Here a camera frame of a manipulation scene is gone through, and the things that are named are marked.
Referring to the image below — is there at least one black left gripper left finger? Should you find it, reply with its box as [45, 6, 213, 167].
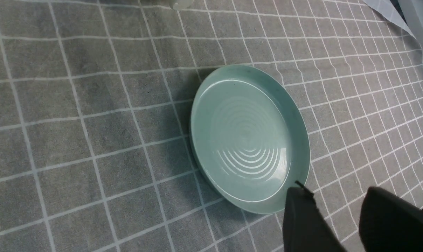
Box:
[282, 181, 346, 252]

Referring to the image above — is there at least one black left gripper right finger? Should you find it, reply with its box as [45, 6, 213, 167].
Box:
[359, 187, 423, 252]

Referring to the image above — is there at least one light green plate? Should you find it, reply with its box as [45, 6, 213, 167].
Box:
[189, 64, 311, 214]

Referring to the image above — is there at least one grey checked tablecloth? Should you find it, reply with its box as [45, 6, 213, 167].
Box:
[0, 0, 423, 252]

